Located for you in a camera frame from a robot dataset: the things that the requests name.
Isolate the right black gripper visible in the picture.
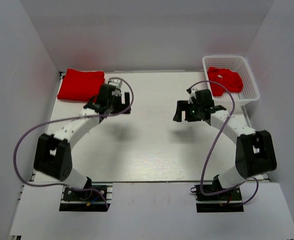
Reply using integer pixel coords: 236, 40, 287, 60
174, 100, 203, 123

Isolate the red t shirt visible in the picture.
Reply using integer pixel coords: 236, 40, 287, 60
207, 66, 243, 97
57, 68, 105, 102

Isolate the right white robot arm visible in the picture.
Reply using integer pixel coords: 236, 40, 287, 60
173, 88, 277, 200

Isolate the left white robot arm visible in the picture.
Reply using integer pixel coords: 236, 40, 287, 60
34, 82, 133, 200

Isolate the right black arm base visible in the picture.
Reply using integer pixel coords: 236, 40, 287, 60
190, 184, 244, 213

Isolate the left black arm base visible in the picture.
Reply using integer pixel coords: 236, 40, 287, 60
59, 184, 113, 212

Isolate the red t shirt in basket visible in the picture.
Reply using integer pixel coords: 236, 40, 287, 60
207, 66, 243, 97

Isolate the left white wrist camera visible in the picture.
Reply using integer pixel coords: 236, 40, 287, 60
108, 77, 123, 96

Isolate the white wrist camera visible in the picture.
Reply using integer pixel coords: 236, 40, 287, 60
108, 77, 123, 96
186, 88, 198, 104

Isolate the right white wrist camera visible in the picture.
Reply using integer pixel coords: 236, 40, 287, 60
186, 88, 198, 104

